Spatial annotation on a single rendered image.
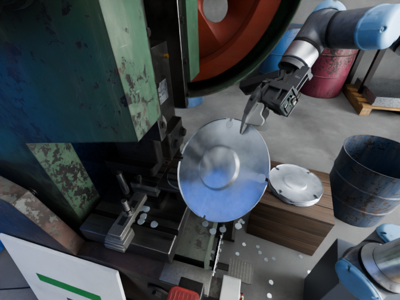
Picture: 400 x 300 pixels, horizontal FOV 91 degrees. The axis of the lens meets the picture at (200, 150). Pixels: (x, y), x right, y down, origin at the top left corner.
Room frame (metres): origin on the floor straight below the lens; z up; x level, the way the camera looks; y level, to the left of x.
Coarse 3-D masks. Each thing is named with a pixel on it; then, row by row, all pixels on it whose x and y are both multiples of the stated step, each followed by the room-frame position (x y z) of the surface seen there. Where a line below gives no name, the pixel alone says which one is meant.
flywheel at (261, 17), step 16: (240, 0) 0.79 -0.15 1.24; (256, 0) 0.76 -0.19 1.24; (272, 0) 0.72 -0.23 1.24; (240, 16) 0.78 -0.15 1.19; (256, 16) 0.74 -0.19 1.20; (272, 16) 0.72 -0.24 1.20; (208, 32) 0.82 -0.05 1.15; (224, 32) 0.80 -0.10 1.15; (240, 32) 0.76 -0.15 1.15; (256, 32) 0.73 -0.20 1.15; (208, 48) 0.82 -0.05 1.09; (224, 48) 0.78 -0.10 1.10; (240, 48) 0.75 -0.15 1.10; (208, 64) 0.78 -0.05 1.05; (224, 64) 0.76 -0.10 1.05; (192, 80) 0.80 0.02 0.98
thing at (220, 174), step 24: (216, 120) 0.52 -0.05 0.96; (240, 120) 0.47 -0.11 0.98; (192, 144) 0.50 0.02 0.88; (216, 144) 0.46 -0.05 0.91; (240, 144) 0.42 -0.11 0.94; (264, 144) 0.39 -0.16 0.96; (192, 168) 0.44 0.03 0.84; (216, 168) 0.39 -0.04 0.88; (240, 168) 0.37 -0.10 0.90; (264, 168) 0.34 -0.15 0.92; (192, 192) 0.38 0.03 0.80; (216, 192) 0.35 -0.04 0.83; (240, 192) 0.32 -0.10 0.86; (216, 216) 0.30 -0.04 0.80; (240, 216) 0.27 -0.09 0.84
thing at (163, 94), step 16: (160, 48) 0.51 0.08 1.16; (160, 64) 0.50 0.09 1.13; (160, 80) 0.48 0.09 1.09; (160, 96) 0.47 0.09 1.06; (176, 128) 0.47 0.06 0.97; (128, 144) 0.43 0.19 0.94; (144, 144) 0.42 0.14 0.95; (160, 144) 0.43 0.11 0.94; (176, 144) 0.43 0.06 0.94; (144, 160) 0.42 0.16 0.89; (160, 160) 0.41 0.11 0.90
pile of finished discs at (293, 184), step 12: (276, 168) 0.89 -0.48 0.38; (288, 168) 0.87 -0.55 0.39; (300, 168) 0.87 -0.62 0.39; (276, 180) 0.78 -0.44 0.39; (288, 180) 0.77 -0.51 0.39; (300, 180) 0.77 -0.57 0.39; (312, 180) 0.77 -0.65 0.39; (276, 192) 0.71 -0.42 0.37; (288, 192) 0.69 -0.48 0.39; (300, 192) 0.69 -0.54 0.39; (312, 192) 0.68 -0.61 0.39; (300, 204) 0.62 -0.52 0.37; (312, 204) 0.63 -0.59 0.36
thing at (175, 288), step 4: (172, 288) 0.15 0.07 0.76; (176, 288) 0.15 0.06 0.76; (180, 288) 0.15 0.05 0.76; (184, 288) 0.15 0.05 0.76; (168, 292) 0.14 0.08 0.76; (172, 292) 0.14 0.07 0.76; (176, 292) 0.14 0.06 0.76; (180, 292) 0.14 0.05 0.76; (184, 292) 0.14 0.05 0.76; (188, 292) 0.14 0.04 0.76; (192, 292) 0.14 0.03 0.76; (196, 292) 0.14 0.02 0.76; (168, 296) 0.13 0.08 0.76; (172, 296) 0.13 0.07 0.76; (176, 296) 0.13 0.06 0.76; (180, 296) 0.13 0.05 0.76; (184, 296) 0.13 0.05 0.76; (188, 296) 0.13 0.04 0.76; (192, 296) 0.13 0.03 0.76; (196, 296) 0.13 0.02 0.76
